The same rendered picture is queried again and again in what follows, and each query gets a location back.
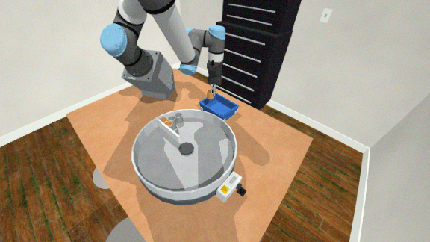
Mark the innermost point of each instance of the grey metal sleeve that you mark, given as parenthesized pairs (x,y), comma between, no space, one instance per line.
(173,119)
(179,117)
(174,128)

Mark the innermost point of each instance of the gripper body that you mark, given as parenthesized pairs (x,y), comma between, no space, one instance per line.
(215,63)

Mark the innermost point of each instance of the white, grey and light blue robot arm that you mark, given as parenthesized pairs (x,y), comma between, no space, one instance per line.
(120,39)

